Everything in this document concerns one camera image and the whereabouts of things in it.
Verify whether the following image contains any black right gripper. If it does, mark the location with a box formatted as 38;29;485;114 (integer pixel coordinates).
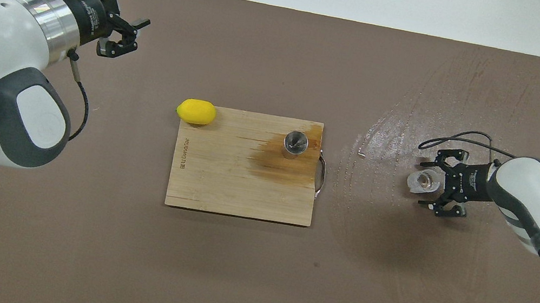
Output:
412;143;500;226

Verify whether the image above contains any clear plastic cup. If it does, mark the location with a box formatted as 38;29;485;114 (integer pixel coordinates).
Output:
405;165;444;198

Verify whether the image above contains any steel double jigger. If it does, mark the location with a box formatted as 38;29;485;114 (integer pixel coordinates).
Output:
280;128;311;162

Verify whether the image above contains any yellow lemon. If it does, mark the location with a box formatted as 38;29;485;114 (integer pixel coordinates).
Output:
175;96;218;128

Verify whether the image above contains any wooden cutting board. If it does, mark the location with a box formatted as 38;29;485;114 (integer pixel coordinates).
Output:
164;99;334;230

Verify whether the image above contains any brown table mat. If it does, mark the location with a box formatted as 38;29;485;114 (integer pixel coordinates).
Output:
0;0;540;303

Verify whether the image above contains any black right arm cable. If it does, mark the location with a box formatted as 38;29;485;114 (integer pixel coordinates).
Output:
417;122;519;167

